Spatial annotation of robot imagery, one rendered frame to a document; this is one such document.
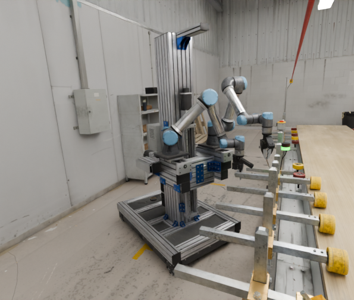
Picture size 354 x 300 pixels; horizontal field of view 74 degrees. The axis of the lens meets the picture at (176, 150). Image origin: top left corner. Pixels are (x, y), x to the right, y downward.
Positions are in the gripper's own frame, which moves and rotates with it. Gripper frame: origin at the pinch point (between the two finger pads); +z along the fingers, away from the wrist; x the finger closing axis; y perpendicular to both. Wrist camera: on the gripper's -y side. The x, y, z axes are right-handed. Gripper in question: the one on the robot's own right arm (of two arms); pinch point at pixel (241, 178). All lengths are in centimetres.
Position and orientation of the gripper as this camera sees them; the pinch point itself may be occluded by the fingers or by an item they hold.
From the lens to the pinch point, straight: 200.3
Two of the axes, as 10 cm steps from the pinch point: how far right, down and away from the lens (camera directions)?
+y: -9.1, -0.7, 4.2
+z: 0.4, 9.7, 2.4
